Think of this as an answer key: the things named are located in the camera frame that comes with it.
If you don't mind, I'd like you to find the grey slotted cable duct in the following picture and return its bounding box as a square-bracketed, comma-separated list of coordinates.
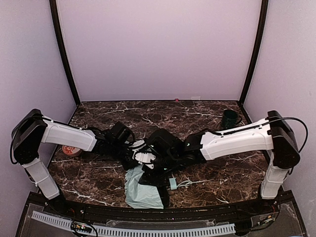
[31, 211, 236, 237]

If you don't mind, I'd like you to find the red patterned round bowl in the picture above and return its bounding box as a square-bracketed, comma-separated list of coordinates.
[62, 146, 82, 157]

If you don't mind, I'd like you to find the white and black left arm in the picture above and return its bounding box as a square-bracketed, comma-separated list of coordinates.
[9, 109, 136, 200]

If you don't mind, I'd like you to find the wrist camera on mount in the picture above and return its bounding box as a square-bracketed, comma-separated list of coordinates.
[128, 139, 146, 151]
[133, 152, 156, 164]

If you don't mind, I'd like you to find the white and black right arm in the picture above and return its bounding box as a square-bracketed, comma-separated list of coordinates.
[140, 111, 301, 199]

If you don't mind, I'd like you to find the mint and black folding umbrella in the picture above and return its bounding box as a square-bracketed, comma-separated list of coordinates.
[124, 165, 170, 209]

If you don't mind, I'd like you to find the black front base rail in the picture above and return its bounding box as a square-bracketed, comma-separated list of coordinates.
[27, 192, 297, 228]

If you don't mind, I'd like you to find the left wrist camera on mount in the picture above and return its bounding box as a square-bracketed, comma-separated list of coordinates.
[128, 139, 146, 151]

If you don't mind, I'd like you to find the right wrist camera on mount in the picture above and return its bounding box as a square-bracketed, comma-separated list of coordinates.
[133, 152, 156, 164]

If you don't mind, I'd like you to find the dark green marbled mug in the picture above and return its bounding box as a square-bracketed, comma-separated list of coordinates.
[221, 109, 242, 129]

